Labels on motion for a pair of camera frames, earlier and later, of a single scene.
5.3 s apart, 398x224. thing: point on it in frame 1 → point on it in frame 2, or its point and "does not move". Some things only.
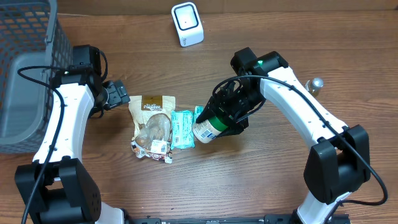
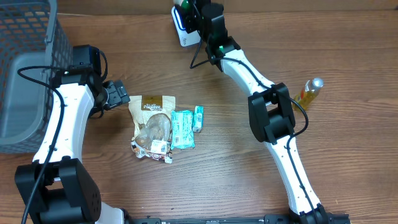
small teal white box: [198, 109] does not move
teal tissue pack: [183, 135] does not move
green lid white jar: [207, 130] → [184, 4]
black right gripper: [229, 106] → [189, 20]
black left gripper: [119, 93] does not move
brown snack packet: [151, 116] does not move
